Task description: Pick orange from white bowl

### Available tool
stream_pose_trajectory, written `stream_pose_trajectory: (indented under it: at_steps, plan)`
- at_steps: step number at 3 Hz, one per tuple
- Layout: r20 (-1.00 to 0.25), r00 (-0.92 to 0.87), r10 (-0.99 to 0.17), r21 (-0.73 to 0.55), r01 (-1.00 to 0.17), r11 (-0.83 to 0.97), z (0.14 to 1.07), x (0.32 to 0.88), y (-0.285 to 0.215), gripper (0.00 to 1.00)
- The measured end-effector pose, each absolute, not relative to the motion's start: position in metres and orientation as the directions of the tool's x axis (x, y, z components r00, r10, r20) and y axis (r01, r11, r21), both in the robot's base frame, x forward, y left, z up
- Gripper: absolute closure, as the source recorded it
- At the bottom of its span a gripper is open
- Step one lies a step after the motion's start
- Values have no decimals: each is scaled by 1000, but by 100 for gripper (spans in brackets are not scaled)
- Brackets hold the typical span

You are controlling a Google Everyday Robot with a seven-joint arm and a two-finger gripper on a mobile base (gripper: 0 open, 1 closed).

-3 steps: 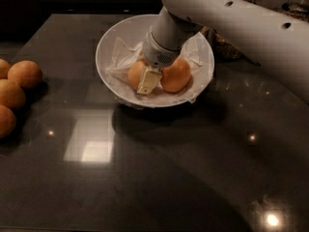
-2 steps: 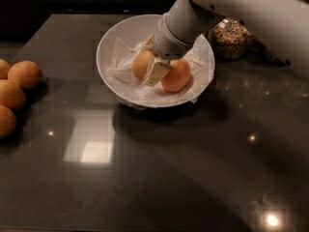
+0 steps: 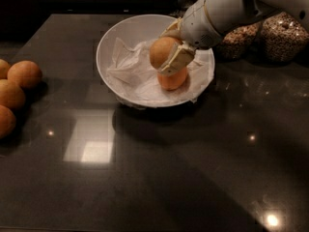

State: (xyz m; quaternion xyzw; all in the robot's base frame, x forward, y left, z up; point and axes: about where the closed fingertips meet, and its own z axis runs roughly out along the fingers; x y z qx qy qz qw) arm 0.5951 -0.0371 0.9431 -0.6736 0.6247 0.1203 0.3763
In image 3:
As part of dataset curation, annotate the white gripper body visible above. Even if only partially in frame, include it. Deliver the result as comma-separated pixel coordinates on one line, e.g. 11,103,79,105
180,0,223,49

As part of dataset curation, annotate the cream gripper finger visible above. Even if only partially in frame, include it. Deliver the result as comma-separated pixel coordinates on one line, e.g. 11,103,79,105
157,43,196,75
160,18,182,40

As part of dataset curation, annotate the orange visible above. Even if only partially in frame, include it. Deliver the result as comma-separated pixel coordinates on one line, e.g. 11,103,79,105
149,37,182,70
157,68,187,91

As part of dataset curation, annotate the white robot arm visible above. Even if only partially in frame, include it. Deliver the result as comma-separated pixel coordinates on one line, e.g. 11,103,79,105
158,0,309,75

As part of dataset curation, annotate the white bowl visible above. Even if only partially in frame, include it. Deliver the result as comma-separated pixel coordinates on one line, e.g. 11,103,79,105
96,14,216,109

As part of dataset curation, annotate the middle glass grain jar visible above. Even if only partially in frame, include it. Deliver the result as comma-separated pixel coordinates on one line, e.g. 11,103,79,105
214,22,260,60

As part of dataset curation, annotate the white paper liner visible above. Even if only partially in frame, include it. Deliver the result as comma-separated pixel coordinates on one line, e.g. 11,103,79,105
106,38,215,107

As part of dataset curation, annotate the right glass grain jar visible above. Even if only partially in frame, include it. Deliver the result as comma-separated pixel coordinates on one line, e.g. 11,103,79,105
260,13,309,63

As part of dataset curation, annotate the orange upper left table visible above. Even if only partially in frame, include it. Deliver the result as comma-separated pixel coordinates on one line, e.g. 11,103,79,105
7,61,42,89

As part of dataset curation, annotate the orange table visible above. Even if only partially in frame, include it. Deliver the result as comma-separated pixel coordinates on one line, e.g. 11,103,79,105
7,61,42,89
0,105,16,139
0,79,26,110

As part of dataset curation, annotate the orange middle left table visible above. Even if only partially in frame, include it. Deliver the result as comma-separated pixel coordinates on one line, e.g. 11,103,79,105
0,79,26,110

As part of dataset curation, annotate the orange top left edge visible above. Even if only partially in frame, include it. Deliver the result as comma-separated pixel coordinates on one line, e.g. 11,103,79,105
0,59,11,79

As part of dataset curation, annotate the orange lower left table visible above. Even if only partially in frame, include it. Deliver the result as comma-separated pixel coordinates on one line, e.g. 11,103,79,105
0,105,16,139

